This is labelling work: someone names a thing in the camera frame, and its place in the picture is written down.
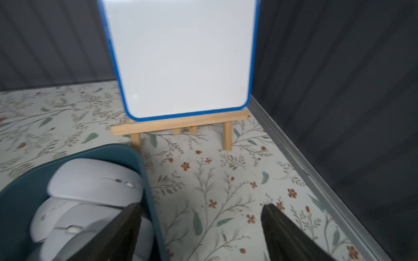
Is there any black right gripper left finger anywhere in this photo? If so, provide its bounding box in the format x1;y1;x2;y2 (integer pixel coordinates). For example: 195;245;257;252
68;203;142;261

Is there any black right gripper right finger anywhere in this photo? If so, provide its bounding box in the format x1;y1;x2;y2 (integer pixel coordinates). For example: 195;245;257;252
261;204;333;261

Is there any silver mouse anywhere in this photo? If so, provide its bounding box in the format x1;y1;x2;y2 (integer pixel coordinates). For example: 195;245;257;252
27;203;155;261

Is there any white mouse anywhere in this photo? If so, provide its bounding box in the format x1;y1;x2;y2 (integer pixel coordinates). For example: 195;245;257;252
47;158;144;207
30;197;82;243

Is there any teal plastic storage box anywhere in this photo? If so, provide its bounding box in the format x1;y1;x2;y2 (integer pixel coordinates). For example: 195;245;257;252
1;144;169;261

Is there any wooden easel stand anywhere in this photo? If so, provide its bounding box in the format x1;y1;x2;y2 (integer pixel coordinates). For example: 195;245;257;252
111;110;249;151

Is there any white board blue frame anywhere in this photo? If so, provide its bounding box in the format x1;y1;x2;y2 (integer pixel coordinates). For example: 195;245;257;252
97;1;261;122

